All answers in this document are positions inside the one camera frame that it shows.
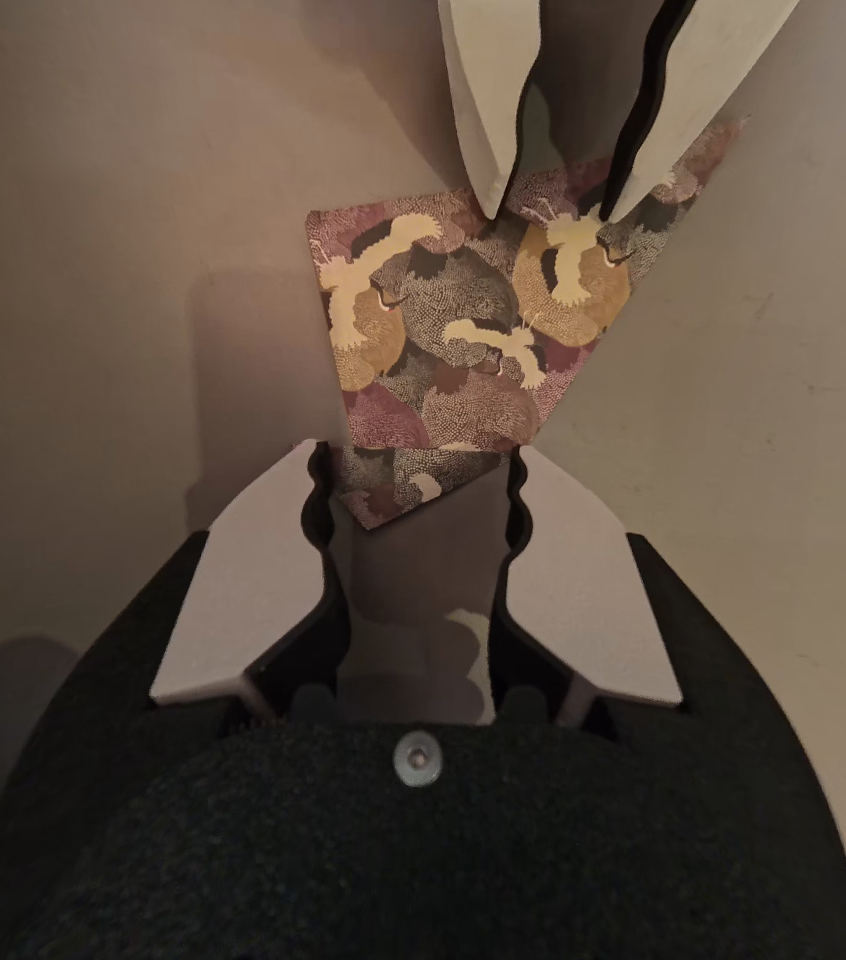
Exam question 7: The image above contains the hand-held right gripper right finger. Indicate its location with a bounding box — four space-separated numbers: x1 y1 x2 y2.
489 444 684 727

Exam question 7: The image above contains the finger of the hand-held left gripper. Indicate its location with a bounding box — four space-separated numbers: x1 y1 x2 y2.
438 0 545 222
597 0 804 224

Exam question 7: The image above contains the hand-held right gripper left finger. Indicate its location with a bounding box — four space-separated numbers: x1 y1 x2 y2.
150 439 354 725

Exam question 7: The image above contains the crane patterned origami paper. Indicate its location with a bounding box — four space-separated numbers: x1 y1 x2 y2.
306 116 750 532

